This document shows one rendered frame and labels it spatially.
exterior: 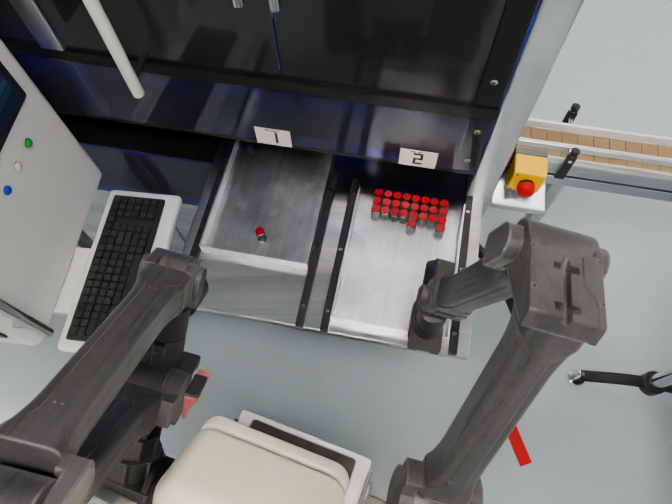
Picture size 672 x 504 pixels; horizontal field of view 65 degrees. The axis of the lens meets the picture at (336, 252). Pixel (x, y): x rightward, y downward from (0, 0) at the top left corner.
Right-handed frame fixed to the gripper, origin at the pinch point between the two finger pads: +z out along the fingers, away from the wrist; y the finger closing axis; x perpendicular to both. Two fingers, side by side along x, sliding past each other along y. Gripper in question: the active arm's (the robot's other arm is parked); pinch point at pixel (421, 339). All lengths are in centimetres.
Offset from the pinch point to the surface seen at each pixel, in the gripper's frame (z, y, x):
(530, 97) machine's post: -36, 38, -11
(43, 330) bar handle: -2, -15, 81
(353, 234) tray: 1.7, 23.3, 19.4
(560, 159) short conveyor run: -4, 51, -27
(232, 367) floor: 90, 4, 62
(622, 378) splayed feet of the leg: 78, 24, -78
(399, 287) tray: 1.9, 11.8, 6.4
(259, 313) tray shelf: 2.3, -0.5, 36.6
